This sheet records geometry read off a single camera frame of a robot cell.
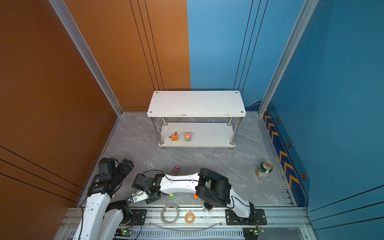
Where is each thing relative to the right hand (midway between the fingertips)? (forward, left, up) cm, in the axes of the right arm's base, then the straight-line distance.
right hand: (146, 191), depth 80 cm
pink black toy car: (+12, -15, +1) cm, 19 cm away
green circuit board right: (-17, -56, -3) cm, 58 cm away
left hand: (+12, +11, +7) cm, 18 cm away
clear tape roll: (-12, -10, -3) cm, 15 cm away
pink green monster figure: (+29, -22, +9) cm, 37 cm away
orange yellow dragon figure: (+29, -14, +10) cm, 33 cm away
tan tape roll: (-12, -24, -5) cm, 27 cm away
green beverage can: (+9, -64, +7) cm, 65 cm away
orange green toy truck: (-3, -14, 0) cm, 14 cm away
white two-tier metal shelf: (+54, -27, -1) cm, 61 cm away
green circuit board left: (-18, +7, -3) cm, 20 cm away
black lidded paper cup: (-9, -33, +7) cm, 35 cm away
